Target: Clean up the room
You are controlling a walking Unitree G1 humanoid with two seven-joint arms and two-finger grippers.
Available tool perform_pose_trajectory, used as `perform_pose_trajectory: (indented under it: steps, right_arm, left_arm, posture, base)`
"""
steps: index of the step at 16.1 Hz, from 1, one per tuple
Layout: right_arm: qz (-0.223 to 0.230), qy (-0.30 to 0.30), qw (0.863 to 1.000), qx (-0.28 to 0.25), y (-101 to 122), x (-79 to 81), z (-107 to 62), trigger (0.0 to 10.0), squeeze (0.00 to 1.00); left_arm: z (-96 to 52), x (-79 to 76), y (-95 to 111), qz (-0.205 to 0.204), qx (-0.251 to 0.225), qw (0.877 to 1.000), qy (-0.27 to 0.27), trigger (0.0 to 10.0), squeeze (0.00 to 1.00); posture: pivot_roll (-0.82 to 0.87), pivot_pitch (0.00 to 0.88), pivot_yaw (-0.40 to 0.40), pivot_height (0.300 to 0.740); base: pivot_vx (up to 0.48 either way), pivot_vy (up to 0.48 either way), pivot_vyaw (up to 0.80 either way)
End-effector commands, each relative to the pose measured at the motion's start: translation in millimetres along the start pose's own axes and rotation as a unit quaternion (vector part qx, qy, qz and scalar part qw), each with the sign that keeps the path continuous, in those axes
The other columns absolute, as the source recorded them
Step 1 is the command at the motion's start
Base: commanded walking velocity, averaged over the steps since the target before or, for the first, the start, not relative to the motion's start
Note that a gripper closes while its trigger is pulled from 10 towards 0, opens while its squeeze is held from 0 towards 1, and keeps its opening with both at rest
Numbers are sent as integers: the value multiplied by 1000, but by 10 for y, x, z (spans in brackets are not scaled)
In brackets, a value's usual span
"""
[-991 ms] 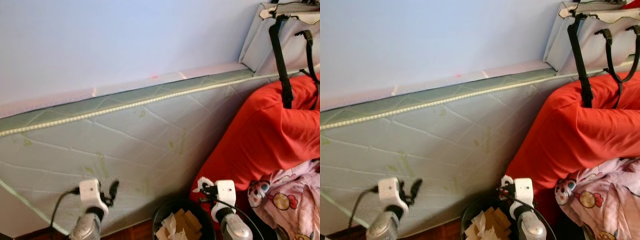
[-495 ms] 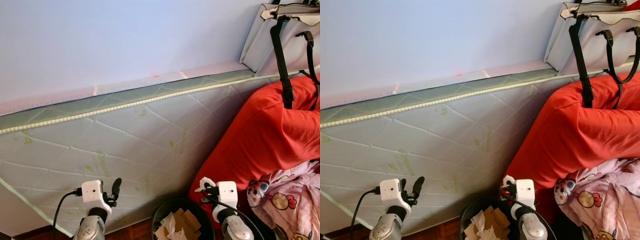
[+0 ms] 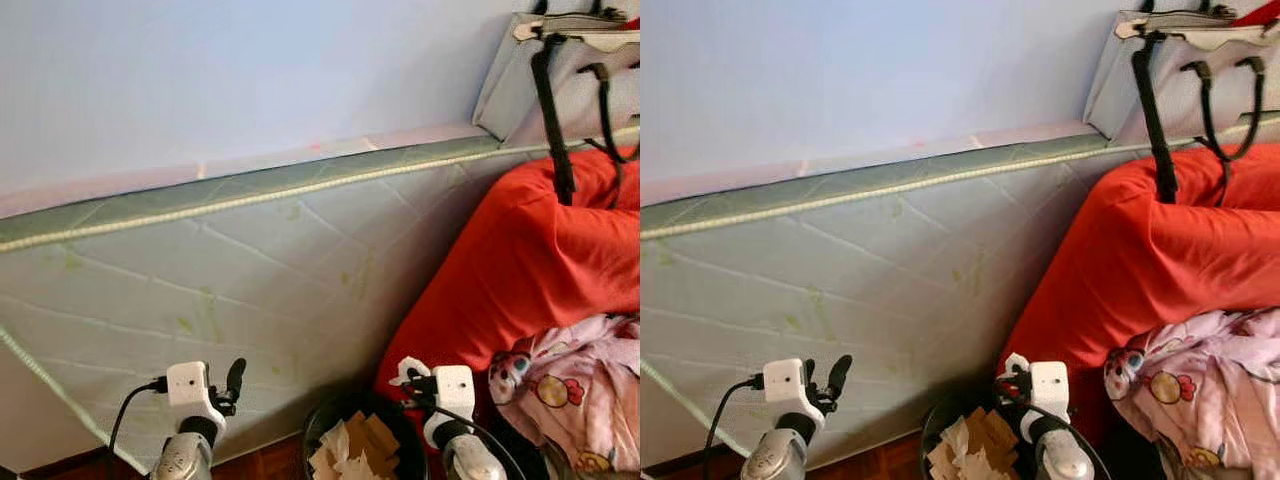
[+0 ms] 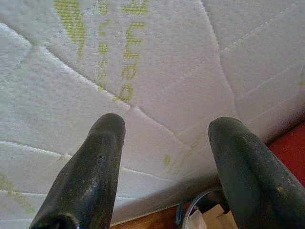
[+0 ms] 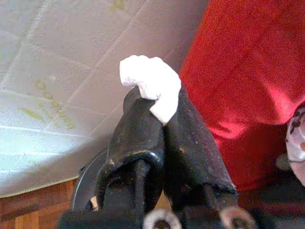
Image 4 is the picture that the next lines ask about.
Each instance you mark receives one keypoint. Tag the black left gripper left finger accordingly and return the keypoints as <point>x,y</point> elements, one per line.
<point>90,171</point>

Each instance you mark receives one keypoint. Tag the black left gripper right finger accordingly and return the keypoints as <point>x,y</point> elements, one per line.
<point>252,181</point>

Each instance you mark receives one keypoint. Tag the black waste bin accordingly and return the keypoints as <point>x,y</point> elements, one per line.
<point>209,200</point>

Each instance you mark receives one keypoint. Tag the large red cushion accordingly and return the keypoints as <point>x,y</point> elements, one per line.
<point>293,152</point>

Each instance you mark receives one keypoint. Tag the crumpled beige paper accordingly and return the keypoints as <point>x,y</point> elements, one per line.
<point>214,219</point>

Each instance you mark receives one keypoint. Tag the white quilted green print mattress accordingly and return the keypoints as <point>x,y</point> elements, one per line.
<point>166,71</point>

